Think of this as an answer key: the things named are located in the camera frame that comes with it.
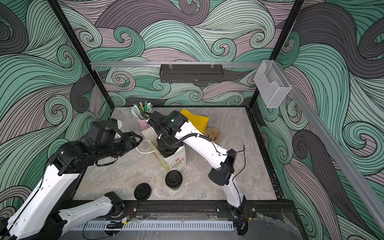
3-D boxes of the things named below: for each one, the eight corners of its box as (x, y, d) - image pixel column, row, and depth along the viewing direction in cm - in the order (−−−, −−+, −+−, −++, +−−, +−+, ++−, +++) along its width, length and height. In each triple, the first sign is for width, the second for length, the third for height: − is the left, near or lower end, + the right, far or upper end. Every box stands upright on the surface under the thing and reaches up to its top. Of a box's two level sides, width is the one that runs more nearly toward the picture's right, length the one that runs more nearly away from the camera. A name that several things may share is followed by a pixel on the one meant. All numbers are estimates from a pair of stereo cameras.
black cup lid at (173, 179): (167, 192, 80) (164, 185, 71) (168, 178, 86) (166, 169, 76) (182, 192, 80) (181, 185, 71) (182, 178, 86) (182, 169, 76)
